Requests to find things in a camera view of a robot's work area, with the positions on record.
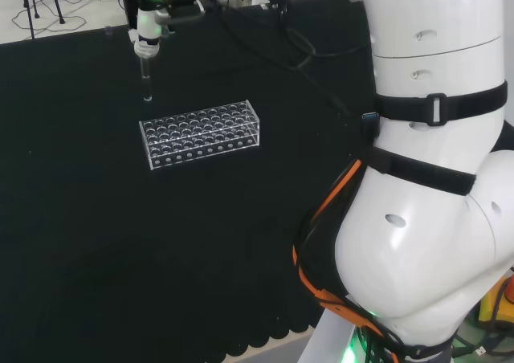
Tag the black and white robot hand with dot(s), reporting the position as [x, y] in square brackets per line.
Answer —
[148, 27]

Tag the clear glass test tube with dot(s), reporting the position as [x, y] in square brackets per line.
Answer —
[147, 82]

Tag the clear plastic test tube rack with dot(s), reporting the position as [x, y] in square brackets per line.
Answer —
[201, 136]

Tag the small clear clip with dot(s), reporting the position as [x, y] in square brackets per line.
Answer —
[108, 30]

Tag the black tripod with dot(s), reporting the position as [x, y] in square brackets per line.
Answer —
[30, 17]

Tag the black bench cloth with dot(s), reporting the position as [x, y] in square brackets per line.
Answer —
[100, 218]

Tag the yellow stop button box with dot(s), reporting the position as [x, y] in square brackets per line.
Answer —
[492, 303]

